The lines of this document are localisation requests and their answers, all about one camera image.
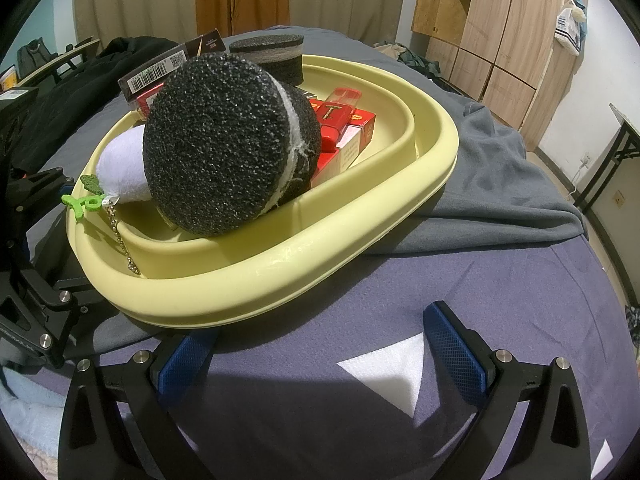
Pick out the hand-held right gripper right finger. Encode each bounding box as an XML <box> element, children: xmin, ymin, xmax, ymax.
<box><xmin>422</xmin><ymin>301</ymin><xmax>593</xmax><ymax>480</ymax></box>

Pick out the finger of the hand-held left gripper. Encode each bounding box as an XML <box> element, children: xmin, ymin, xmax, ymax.
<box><xmin>6</xmin><ymin>167</ymin><xmax>76</xmax><ymax>214</ymax></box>
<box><xmin>15</xmin><ymin>269</ymin><xmax>108</xmax><ymax>322</ymax></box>

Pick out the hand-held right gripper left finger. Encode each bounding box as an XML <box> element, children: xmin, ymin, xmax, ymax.
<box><xmin>59</xmin><ymin>332</ymin><xmax>218</xmax><ymax>480</ymax></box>

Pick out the lavender plush keychain green leaf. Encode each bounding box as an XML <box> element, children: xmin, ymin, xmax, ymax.
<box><xmin>62</xmin><ymin>126</ymin><xmax>153</xmax><ymax>281</ymax></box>

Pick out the yellow plastic basin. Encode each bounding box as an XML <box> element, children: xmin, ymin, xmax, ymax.
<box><xmin>65</xmin><ymin>54</ymin><xmax>460</xmax><ymax>331</ymax></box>

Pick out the black carton with red face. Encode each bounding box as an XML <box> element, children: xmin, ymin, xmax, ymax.
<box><xmin>117</xmin><ymin>29</ymin><xmax>223</xmax><ymax>101</ymax></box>

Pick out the large black foam disc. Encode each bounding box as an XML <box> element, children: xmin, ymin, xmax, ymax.
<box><xmin>142</xmin><ymin>51</ymin><xmax>323</xmax><ymax>237</ymax></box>

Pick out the red cigarette pack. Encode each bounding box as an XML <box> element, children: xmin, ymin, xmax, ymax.
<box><xmin>312</xmin><ymin>110</ymin><xmax>377</xmax><ymax>188</ymax></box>
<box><xmin>311</xmin><ymin>101</ymin><xmax>353</xmax><ymax>153</ymax></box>

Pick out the small black foam disc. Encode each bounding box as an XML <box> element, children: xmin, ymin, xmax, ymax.
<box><xmin>229</xmin><ymin>34</ymin><xmax>306</xmax><ymax>87</ymax></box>

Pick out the red lighter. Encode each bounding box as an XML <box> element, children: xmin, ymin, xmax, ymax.
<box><xmin>325</xmin><ymin>88</ymin><xmax>362</xmax><ymax>111</ymax></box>

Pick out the black jacket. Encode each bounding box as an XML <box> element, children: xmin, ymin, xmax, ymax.
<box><xmin>10</xmin><ymin>35</ymin><xmax>181</xmax><ymax>176</ymax></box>

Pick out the wooden desk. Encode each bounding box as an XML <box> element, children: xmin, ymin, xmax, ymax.
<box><xmin>15</xmin><ymin>35</ymin><xmax>101</xmax><ymax>88</ymax></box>

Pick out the dark backpack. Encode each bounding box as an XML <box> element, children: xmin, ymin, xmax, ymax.
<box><xmin>17</xmin><ymin>39</ymin><xmax>56</xmax><ymax>78</ymax></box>

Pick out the purple sheet with white triangles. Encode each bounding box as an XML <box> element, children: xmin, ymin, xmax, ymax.
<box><xmin>95</xmin><ymin>230</ymin><xmax>640</xmax><ymax>480</ymax></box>

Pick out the grey blanket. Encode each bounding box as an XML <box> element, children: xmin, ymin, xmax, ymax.
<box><xmin>30</xmin><ymin>25</ymin><xmax>586</xmax><ymax>361</ymax></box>

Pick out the checked clothes pile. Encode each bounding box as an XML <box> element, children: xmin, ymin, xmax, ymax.
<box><xmin>622</xmin><ymin>305</ymin><xmax>640</xmax><ymax>346</ymax></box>

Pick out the black-legged folding table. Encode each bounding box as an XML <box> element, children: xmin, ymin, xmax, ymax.
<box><xmin>572</xmin><ymin>102</ymin><xmax>640</xmax><ymax>221</ymax></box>

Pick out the black suitcase with clothes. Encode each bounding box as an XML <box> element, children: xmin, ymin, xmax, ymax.
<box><xmin>372</xmin><ymin>42</ymin><xmax>463</xmax><ymax>96</ymax></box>

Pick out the wooden wardrobe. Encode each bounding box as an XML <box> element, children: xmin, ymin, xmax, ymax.
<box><xmin>411</xmin><ymin>0</ymin><xmax>591</xmax><ymax>148</ymax></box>

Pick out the white plastic bag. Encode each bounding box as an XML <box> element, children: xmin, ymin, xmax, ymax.
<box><xmin>555</xmin><ymin>0</ymin><xmax>588</xmax><ymax>56</ymax></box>

